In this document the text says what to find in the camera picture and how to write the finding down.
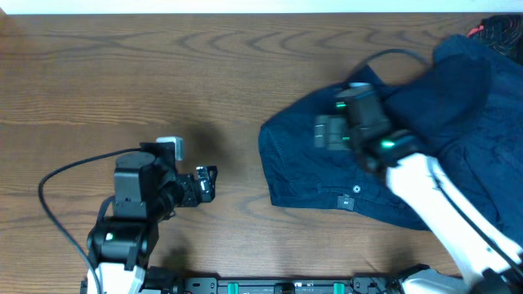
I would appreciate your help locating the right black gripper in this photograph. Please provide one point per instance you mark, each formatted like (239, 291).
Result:
(341, 122)

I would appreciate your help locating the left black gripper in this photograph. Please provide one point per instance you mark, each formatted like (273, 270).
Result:
(207, 194)

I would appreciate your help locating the dark blue shorts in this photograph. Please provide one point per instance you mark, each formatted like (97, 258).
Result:
(300, 175)

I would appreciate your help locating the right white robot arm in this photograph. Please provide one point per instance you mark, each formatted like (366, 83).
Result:
(488, 261)

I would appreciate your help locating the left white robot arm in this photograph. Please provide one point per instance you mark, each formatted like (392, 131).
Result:
(147, 191)

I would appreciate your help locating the dark blue clothes pile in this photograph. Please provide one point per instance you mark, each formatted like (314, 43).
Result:
(467, 110)

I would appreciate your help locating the black patterned garment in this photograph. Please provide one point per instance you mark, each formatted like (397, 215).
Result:
(502, 33)

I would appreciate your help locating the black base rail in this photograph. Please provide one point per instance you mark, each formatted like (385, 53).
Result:
(286, 286)

